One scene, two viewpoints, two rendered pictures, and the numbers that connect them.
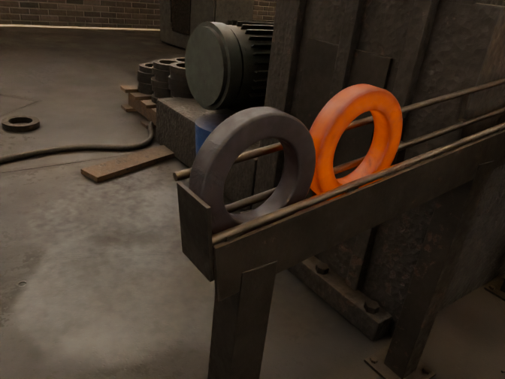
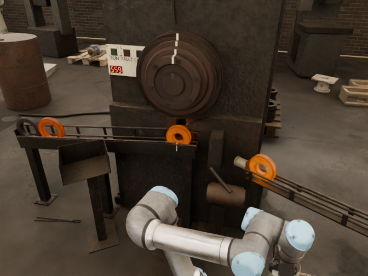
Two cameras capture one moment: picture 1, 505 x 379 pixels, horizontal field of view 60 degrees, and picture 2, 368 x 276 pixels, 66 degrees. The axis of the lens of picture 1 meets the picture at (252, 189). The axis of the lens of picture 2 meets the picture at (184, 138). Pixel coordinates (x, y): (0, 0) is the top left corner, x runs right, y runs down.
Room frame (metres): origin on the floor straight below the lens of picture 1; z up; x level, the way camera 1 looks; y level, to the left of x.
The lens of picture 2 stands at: (0.28, -2.07, 1.60)
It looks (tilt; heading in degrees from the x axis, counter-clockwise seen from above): 30 degrees down; 52
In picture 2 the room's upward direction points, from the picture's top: 1 degrees clockwise
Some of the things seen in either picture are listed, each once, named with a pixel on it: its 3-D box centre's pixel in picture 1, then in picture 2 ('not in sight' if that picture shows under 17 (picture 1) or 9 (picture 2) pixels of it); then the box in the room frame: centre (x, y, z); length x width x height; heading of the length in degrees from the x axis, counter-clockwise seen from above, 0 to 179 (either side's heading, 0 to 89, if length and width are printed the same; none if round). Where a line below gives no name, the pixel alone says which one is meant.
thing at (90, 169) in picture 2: not in sight; (91, 199); (0.68, -0.64, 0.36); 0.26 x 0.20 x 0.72; 164
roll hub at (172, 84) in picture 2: not in sight; (173, 82); (1.12, -0.92, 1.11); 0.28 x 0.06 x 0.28; 129
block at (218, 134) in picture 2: not in sight; (216, 149); (1.35, -1.03, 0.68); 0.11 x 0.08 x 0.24; 39
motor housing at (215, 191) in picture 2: not in sight; (223, 219); (1.29, -1.20, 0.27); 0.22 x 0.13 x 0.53; 129
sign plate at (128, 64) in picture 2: not in sight; (127, 61); (1.06, -0.52, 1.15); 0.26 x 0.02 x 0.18; 129
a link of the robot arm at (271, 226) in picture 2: not in sight; (260, 228); (0.84, -1.74, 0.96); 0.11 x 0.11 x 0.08; 25
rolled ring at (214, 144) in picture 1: (255, 177); (29, 128); (0.52, 0.00, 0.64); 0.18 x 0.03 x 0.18; 129
